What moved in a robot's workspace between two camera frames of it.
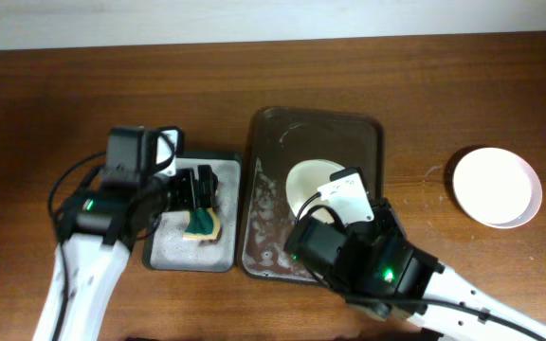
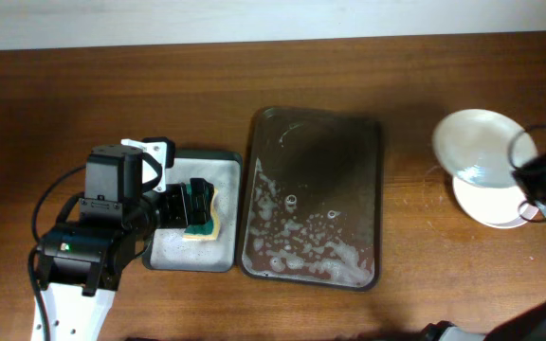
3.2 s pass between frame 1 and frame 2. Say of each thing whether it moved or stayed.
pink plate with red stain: stayed
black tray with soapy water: stayed
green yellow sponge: stayed
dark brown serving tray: stayed
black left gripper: moved
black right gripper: moved
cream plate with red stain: moved
